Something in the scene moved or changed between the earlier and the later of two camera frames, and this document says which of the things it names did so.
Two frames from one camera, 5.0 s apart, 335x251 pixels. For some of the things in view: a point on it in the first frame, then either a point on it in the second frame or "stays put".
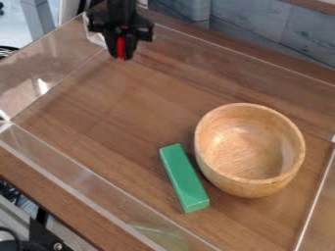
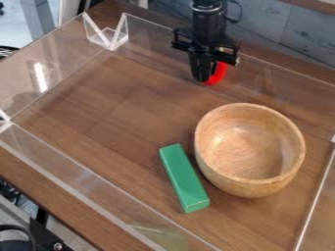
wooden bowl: (250, 147) stays put
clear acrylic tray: (194, 148) stays put
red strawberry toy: (120, 47) → (219, 74)
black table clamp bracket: (42, 238) stays put
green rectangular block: (190, 190) stays put
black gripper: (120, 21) → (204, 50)
